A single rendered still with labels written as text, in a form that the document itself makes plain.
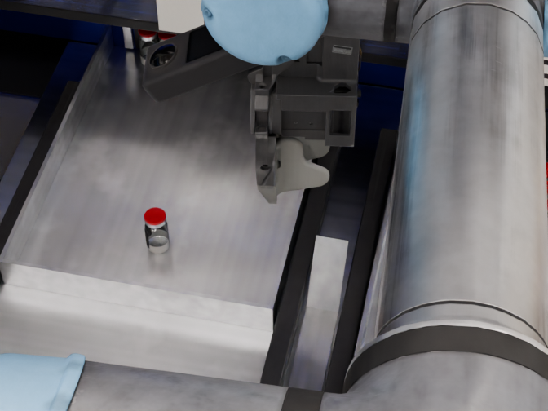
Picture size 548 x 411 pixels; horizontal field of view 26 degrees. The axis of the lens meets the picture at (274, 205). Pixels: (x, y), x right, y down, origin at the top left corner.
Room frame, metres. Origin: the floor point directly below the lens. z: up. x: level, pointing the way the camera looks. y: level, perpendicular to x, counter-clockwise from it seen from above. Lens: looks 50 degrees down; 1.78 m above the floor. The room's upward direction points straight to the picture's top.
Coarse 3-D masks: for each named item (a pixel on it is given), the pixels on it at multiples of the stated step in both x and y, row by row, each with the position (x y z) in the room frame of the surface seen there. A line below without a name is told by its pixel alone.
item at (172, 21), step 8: (160, 0) 0.91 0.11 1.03; (168, 0) 0.90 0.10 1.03; (176, 0) 0.90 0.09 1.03; (184, 0) 0.90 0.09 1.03; (192, 0) 0.90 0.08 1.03; (200, 0) 0.90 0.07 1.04; (160, 8) 0.91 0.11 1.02; (168, 8) 0.90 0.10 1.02; (176, 8) 0.90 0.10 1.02; (184, 8) 0.90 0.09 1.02; (192, 8) 0.90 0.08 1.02; (200, 8) 0.90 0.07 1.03; (160, 16) 0.91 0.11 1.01; (168, 16) 0.90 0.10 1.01; (176, 16) 0.90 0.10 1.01; (184, 16) 0.90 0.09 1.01; (192, 16) 0.90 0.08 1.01; (200, 16) 0.90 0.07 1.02; (160, 24) 0.91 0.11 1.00; (168, 24) 0.90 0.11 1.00; (176, 24) 0.90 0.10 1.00; (184, 24) 0.90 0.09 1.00; (192, 24) 0.90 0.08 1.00; (200, 24) 0.90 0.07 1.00; (176, 32) 0.90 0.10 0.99
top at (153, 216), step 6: (150, 210) 0.72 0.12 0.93; (156, 210) 0.72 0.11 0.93; (162, 210) 0.72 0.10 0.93; (144, 216) 0.71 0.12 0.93; (150, 216) 0.71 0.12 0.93; (156, 216) 0.71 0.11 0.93; (162, 216) 0.71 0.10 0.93; (150, 222) 0.71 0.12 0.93; (156, 222) 0.71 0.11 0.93; (162, 222) 0.71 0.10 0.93
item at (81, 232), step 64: (128, 64) 0.97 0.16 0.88; (64, 128) 0.85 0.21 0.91; (128, 128) 0.87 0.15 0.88; (192, 128) 0.87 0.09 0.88; (64, 192) 0.78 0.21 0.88; (128, 192) 0.78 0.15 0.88; (192, 192) 0.78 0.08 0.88; (256, 192) 0.78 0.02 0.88; (0, 256) 0.68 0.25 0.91; (64, 256) 0.70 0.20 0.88; (128, 256) 0.70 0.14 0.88; (192, 256) 0.70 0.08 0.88; (256, 256) 0.70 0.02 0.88; (256, 320) 0.62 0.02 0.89
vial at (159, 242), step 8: (144, 224) 0.72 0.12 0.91; (160, 224) 0.71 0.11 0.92; (152, 232) 0.71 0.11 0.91; (160, 232) 0.71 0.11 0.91; (168, 232) 0.72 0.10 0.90; (152, 240) 0.71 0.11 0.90; (160, 240) 0.71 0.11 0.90; (168, 240) 0.71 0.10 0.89; (152, 248) 0.71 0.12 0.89; (160, 248) 0.71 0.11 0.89; (168, 248) 0.71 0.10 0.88
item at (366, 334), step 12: (384, 216) 0.73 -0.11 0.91; (384, 228) 0.71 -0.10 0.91; (384, 240) 0.71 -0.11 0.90; (372, 276) 0.65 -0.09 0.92; (372, 288) 0.64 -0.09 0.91; (372, 300) 0.65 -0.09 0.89; (372, 312) 0.64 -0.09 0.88; (360, 324) 0.60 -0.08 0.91; (372, 324) 0.62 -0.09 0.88; (360, 336) 0.59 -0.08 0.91; (372, 336) 0.61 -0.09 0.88; (360, 348) 0.58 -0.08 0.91
